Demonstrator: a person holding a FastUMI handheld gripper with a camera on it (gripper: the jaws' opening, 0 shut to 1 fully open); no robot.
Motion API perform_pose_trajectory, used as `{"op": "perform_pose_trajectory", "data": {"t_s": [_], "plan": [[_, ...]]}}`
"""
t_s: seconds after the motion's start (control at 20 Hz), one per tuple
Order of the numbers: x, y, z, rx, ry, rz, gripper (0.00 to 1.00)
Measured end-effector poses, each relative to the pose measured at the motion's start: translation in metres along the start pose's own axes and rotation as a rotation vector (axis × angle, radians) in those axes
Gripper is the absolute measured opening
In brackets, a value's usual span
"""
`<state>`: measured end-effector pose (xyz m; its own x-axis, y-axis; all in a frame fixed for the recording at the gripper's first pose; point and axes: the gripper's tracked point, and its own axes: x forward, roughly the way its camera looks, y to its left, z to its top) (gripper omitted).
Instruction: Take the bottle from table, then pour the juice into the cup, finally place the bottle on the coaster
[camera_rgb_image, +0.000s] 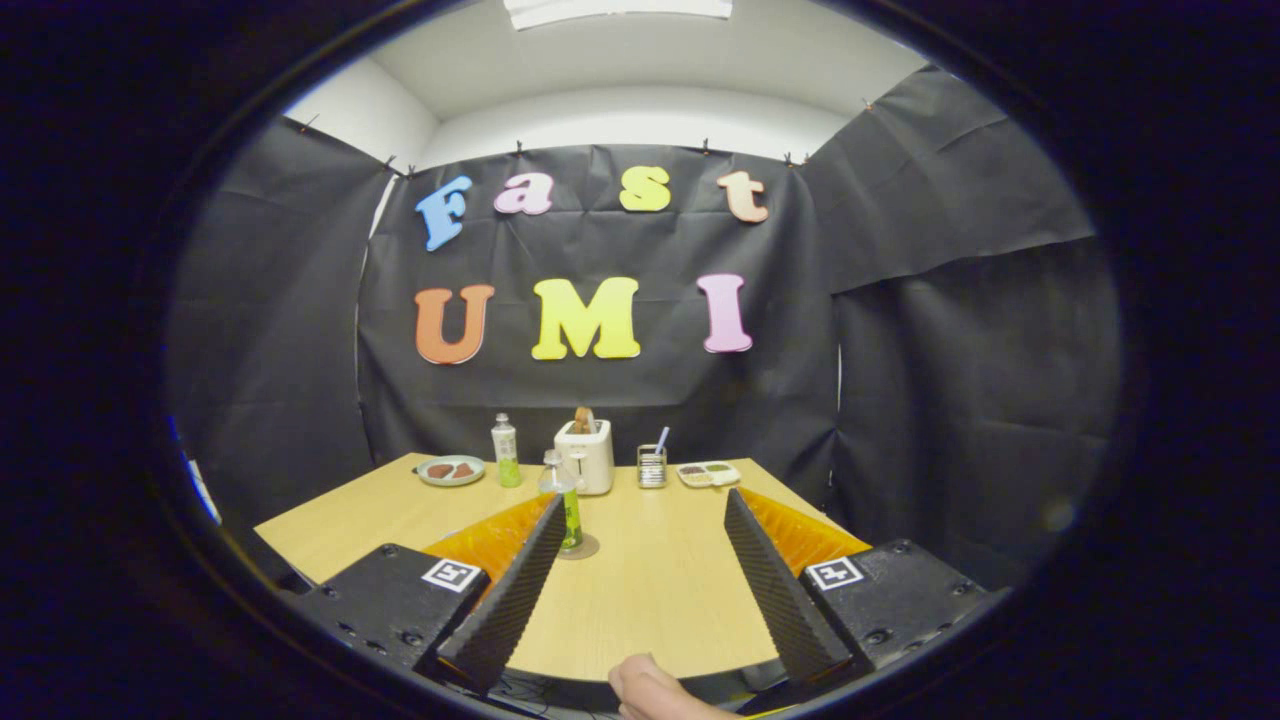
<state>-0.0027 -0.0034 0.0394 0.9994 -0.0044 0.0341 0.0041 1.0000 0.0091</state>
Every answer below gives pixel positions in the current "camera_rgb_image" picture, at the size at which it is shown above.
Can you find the white toaster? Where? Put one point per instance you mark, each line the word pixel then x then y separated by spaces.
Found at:
pixel 590 465

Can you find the white and blue object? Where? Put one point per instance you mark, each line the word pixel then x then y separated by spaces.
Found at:
pixel 203 490

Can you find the slim bottle with green liquid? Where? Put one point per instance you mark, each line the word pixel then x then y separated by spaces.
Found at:
pixel 506 455

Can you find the pale green plate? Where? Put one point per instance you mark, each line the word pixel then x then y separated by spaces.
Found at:
pixel 450 481

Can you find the white divided food tray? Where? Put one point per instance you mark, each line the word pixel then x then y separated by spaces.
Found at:
pixel 708 474

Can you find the green label juice bottle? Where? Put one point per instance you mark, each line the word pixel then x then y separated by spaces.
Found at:
pixel 558 478

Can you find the wooden table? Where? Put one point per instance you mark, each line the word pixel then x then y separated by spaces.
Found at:
pixel 650 600

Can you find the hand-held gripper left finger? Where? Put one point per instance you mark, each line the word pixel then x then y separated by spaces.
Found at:
pixel 505 600

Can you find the purple pen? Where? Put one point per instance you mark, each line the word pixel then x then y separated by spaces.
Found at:
pixel 662 438

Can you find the brown bread slice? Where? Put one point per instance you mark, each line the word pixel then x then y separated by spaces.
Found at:
pixel 584 420

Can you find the ceiling light panel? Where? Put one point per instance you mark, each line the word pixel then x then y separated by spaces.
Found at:
pixel 615 10

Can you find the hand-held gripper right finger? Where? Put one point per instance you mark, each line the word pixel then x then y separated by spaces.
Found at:
pixel 780 590

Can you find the brown round coaster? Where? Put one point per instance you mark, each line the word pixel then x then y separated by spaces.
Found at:
pixel 591 548

